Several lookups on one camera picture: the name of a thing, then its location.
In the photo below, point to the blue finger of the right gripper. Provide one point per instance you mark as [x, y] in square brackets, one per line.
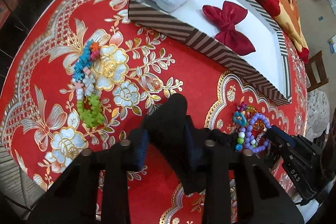
[279, 138]

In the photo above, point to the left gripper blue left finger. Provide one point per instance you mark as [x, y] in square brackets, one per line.
[139, 140]

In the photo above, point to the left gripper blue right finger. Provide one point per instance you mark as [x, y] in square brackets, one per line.
[195, 138]

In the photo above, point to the wooden chair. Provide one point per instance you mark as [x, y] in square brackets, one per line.
[316, 72]

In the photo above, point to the striped white tray box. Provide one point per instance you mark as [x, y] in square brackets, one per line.
[266, 69]

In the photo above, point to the red floral bedspread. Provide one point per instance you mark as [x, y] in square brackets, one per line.
[87, 75]

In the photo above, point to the dark red satin bow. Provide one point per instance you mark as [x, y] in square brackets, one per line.
[225, 19]

